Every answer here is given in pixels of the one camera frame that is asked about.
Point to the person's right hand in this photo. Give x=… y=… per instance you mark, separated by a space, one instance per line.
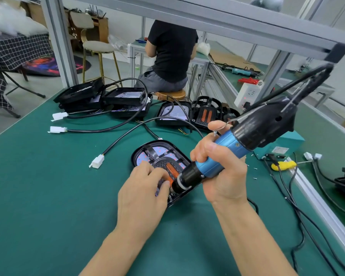
x=230 y=181

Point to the colourful round rug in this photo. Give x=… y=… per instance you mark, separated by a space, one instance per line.
x=49 y=66

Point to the round beige stool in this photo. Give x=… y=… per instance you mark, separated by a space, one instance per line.
x=98 y=47

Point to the red tool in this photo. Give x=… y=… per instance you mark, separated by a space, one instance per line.
x=247 y=81

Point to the brown wooden cabinet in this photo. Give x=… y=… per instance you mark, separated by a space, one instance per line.
x=98 y=28

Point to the small green workbench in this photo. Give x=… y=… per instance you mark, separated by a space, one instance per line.
x=137 y=47

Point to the person's left forearm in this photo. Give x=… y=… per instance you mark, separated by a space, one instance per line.
x=118 y=255

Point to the stack of unassembled lamp housings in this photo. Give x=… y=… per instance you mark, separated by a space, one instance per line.
x=98 y=94

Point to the aluminium shelf frame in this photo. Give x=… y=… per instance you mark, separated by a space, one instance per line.
x=218 y=20

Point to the round brown wooden stool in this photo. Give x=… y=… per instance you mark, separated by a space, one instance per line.
x=169 y=94

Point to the blue black electric screwdriver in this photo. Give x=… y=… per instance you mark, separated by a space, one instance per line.
x=264 y=123

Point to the black checked cloth table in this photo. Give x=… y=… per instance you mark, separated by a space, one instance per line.
x=17 y=54

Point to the white plastic bags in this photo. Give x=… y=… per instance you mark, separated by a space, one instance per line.
x=14 y=23

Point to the teal hand tool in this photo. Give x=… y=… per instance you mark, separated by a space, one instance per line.
x=242 y=71

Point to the white power strip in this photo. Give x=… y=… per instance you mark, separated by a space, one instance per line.
x=247 y=94

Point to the person's left hand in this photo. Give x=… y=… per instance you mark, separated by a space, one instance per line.
x=141 y=204

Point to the teal power supply box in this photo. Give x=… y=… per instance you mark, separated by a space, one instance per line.
x=284 y=140

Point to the white crumpled bag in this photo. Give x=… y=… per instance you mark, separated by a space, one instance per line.
x=203 y=48

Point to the yellow plug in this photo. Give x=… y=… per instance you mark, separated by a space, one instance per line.
x=284 y=165

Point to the white handheld device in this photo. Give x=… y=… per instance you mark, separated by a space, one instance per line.
x=267 y=1

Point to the person's right forearm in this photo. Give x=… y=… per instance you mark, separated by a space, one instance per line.
x=250 y=241

